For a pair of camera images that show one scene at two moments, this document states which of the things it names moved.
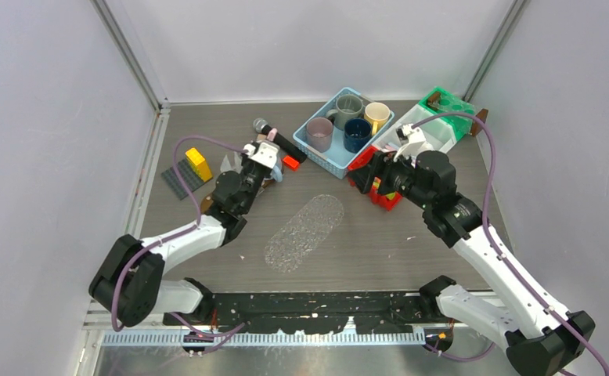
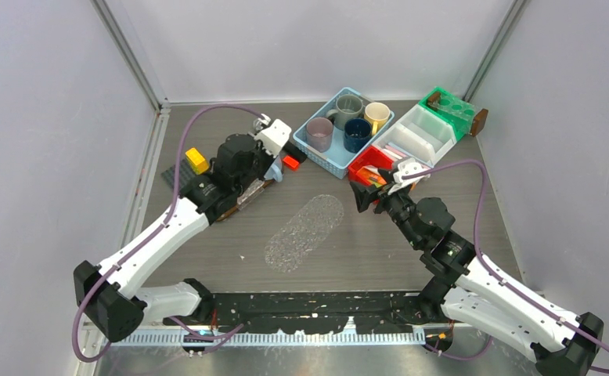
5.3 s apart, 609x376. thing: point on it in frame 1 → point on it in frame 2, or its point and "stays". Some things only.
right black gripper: x=381 y=162 → x=365 y=195
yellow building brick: x=199 y=164 stays
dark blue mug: x=357 y=133 stays
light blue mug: x=277 y=170 stays
